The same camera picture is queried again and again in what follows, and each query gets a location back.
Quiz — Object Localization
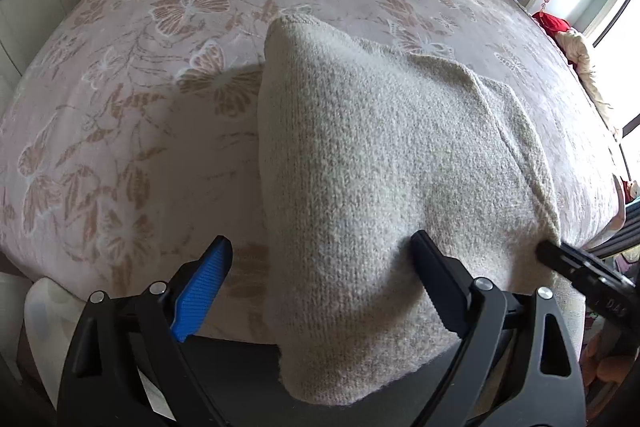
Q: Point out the pink floral bed blanket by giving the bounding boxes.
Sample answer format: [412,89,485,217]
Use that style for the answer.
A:
[1,0,620,343]

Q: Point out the beige knit sweater black hearts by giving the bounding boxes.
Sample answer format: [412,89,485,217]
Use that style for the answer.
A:
[257,15,585,407]

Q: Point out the cream cloth by window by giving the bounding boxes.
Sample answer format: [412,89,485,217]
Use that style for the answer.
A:
[553,27,622,139]

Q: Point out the red cloth by window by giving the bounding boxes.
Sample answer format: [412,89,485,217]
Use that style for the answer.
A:
[532,11,572,38]

